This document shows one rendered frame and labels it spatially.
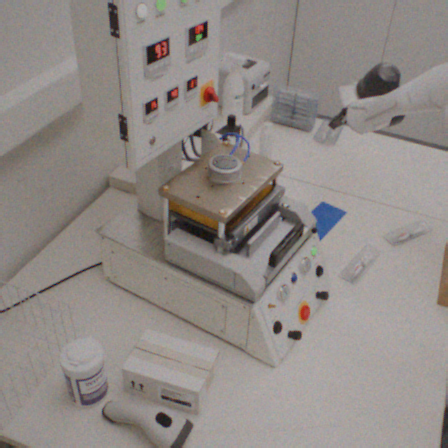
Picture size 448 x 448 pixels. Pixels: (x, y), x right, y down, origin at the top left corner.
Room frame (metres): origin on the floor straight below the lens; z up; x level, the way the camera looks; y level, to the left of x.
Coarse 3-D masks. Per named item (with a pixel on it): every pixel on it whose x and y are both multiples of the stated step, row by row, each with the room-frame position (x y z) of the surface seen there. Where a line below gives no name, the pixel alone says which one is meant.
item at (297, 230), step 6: (300, 222) 1.06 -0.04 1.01; (294, 228) 1.03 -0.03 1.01; (300, 228) 1.04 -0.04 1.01; (288, 234) 1.01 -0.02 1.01; (294, 234) 1.01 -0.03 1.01; (300, 234) 1.05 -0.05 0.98; (282, 240) 0.98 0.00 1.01; (288, 240) 0.98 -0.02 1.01; (276, 246) 0.96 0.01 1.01; (282, 246) 0.96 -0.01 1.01; (288, 246) 0.98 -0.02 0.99; (276, 252) 0.93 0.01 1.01; (282, 252) 0.95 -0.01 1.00; (270, 258) 0.93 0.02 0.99; (276, 258) 0.93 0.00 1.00; (270, 264) 0.93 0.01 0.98; (276, 264) 0.93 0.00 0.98
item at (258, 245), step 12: (276, 216) 1.07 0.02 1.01; (264, 228) 1.02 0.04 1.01; (276, 228) 1.07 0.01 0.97; (288, 228) 1.08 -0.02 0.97; (252, 240) 0.96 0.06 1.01; (264, 240) 1.02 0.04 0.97; (276, 240) 1.02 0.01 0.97; (300, 240) 1.05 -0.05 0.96; (240, 252) 0.96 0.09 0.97; (252, 252) 0.96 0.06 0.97; (264, 252) 0.97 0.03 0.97; (288, 252) 0.99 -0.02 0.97; (264, 264) 0.93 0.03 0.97; (264, 276) 0.89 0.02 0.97
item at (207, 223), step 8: (264, 192) 1.10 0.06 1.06; (256, 200) 1.06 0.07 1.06; (176, 208) 1.00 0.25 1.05; (184, 208) 0.99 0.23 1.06; (248, 208) 1.02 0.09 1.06; (176, 216) 1.00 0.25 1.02; (184, 216) 0.99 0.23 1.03; (192, 216) 0.98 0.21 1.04; (200, 216) 0.97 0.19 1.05; (240, 216) 0.99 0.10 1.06; (200, 224) 0.97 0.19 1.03; (208, 224) 0.96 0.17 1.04; (216, 224) 0.95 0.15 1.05; (232, 224) 0.95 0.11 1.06; (216, 232) 0.95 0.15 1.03
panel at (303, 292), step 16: (304, 256) 1.06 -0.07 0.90; (320, 256) 1.12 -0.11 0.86; (288, 272) 0.98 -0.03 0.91; (272, 288) 0.91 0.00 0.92; (304, 288) 1.01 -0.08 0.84; (320, 288) 1.06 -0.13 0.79; (272, 304) 0.88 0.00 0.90; (288, 304) 0.93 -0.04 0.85; (304, 304) 0.98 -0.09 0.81; (272, 320) 0.86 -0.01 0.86; (288, 320) 0.91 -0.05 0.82; (272, 336) 0.84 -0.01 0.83
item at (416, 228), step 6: (414, 222) 1.46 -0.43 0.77; (420, 222) 1.46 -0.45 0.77; (426, 222) 1.47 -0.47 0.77; (402, 228) 1.42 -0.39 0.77; (408, 228) 1.42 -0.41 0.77; (414, 228) 1.43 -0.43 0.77; (420, 228) 1.43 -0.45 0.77; (426, 228) 1.43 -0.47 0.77; (432, 228) 1.44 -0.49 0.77; (390, 234) 1.37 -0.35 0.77; (396, 234) 1.38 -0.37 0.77; (402, 234) 1.38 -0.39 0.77; (408, 234) 1.39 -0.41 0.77; (414, 234) 1.39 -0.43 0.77; (390, 240) 1.34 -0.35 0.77; (396, 240) 1.35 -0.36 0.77; (402, 240) 1.35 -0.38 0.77
